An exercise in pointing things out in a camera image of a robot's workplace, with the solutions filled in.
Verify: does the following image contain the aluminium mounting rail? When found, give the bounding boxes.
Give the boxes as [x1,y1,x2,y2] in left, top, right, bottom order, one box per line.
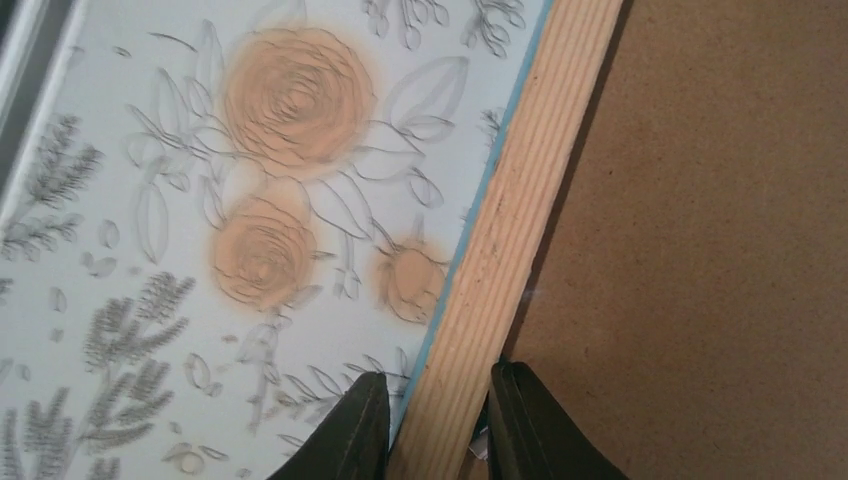
[0,0,81,193]

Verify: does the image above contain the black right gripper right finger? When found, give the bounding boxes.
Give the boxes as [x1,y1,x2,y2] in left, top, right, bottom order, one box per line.
[488,361,626,480]

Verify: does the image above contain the brown backing board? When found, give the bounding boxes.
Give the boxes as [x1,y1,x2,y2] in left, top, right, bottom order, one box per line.
[507,1,847,479]

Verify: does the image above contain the wooden picture frame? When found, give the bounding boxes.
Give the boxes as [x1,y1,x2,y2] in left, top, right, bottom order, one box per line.
[387,0,624,479]

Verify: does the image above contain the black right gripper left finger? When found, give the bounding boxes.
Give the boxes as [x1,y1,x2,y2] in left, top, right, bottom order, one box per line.
[269,372,390,480]

